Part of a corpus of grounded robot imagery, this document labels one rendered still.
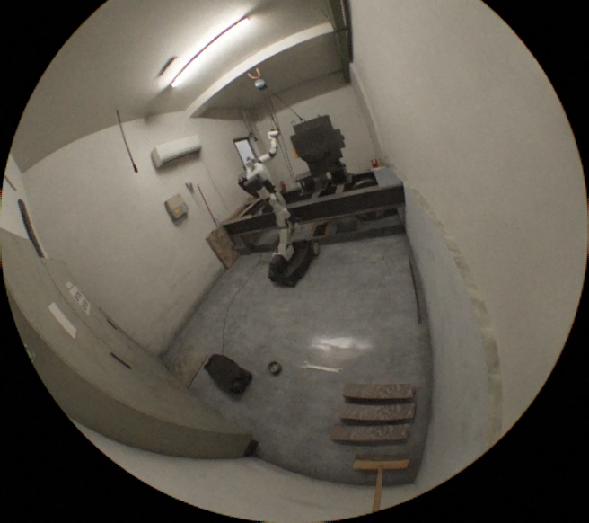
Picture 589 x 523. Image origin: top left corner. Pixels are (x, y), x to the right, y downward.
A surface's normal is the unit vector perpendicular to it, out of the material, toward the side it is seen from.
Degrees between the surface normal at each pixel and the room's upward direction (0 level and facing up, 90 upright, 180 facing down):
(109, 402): 90
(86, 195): 90
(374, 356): 0
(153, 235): 90
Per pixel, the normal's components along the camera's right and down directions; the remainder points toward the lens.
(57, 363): 0.88, -0.15
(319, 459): -0.36, -0.83
